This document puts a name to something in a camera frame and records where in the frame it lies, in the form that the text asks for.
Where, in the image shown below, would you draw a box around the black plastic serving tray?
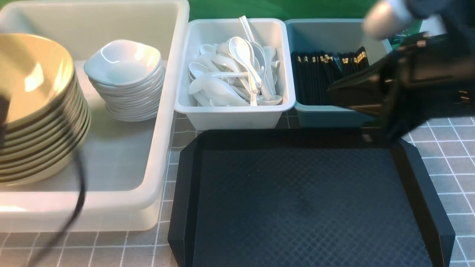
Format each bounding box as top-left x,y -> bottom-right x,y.
168,128 -> 456,267

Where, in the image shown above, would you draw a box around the pile of white soup spoons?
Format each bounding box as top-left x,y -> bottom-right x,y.
188,16 -> 283,107

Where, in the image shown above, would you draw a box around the stack of yellow-green bowls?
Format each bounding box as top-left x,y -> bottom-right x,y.
0,74 -> 92,187

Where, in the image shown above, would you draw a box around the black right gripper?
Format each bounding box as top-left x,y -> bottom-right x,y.
328,0 -> 475,143

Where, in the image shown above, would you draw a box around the large white plastic tub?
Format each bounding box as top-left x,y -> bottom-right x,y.
1,0 -> 190,232

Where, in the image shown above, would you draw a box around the yellow-green noodle bowl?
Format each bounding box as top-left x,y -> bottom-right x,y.
0,33 -> 75,128

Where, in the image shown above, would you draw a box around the grey checked table mat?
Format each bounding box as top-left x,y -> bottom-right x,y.
0,55 -> 475,267

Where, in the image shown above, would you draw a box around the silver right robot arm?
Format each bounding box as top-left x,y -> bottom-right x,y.
328,0 -> 475,143

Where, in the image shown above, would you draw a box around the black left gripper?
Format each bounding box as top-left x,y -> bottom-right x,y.
0,95 -> 11,148

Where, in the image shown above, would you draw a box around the small white sauce dish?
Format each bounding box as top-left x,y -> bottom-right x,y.
83,40 -> 163,87

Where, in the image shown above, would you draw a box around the green cloth backdrop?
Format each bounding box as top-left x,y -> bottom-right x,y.
187,0 -> 423,52

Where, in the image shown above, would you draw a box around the blue plastic chopstick bin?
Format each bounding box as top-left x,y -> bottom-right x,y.
285,19 -> 392,128

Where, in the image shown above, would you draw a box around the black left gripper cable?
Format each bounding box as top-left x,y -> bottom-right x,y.
22,148 -> 86,267

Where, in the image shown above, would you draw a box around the stack of white sauce dishes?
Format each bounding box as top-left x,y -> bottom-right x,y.
88,66 -> 166,121

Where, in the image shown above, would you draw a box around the white ceramic soup spoon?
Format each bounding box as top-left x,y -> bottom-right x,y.
229,36 -> 262,89

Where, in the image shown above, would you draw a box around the white plastic spoon bin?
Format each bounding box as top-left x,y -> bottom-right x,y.
175,18 -> 296,131

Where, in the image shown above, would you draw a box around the pile of black chopsticks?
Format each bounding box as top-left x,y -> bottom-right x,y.
291,47 -> 370,105

